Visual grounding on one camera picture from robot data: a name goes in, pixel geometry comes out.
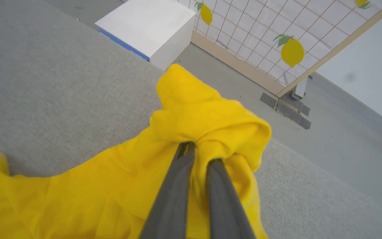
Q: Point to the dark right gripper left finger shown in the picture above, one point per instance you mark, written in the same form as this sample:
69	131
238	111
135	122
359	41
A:
174	199

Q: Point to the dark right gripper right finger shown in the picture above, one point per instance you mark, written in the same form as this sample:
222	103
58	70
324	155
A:
224	205

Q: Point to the yellow cartoon face T-shirt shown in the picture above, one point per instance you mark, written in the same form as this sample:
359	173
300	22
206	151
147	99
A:
111	186

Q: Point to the black floor plate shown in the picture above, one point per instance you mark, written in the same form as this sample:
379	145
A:
290	111

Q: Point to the grey metal partition foot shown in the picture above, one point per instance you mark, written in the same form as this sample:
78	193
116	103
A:
301	88

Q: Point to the white rectangular box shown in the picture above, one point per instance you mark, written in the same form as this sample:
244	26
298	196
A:
151	23

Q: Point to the lemon print partition screen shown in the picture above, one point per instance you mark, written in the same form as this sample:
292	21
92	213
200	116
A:
254	30

